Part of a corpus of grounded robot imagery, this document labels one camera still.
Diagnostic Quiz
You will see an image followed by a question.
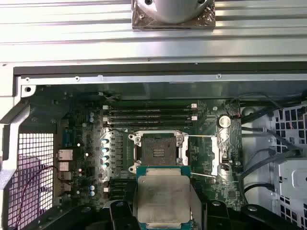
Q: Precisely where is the thick black cable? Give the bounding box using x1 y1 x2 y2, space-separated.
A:
241 147 277 196

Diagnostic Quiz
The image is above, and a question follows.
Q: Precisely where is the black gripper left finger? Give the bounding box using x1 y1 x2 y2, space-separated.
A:
32 201 137 230

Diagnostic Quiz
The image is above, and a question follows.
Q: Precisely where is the green motherboard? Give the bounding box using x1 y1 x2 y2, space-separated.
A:
54 83 243 216

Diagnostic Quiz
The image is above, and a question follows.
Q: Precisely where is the metal socket cover frame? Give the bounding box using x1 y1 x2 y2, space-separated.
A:
179 135 220 179

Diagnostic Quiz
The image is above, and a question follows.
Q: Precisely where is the black and silver PC case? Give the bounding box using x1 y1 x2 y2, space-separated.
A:
0 62 307 230

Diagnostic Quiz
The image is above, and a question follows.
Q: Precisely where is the CPU with silver top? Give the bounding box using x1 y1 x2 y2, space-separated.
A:
135 164 194 230

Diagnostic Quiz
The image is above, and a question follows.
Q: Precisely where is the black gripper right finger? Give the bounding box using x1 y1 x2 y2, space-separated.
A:
191 198 307 230

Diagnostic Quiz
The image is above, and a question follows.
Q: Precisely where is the thin red wire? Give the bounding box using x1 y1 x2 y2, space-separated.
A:
17 164 59 218

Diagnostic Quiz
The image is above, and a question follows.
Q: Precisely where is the silver ethernet port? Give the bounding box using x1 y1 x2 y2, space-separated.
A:
58 149 73 160

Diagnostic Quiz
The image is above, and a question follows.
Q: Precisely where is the CPU socket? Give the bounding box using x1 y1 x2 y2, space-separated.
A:
128 129 191 174

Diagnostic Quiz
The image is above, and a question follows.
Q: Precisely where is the flat grey cable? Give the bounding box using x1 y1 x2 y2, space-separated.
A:
241 126 303 155

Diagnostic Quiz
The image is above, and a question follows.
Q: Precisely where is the round silver coin battery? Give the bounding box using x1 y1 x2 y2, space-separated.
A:
217 115 232 128

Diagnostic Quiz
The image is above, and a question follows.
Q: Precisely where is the blue serial port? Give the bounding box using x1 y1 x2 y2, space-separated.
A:
63 130 79 147

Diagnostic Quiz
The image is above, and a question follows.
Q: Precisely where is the silver metal drive cage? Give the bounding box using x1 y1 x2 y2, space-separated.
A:
270 102 307 230

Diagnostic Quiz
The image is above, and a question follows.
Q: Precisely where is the thin black wire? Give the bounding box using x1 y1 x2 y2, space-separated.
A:
225 92 307 115

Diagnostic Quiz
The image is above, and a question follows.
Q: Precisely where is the black RAM slot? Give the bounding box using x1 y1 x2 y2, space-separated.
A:
103 115 198 121
104 179 137 190
103 103 198 109
103 109 198 115
104 189 137 200
103 121 198 128

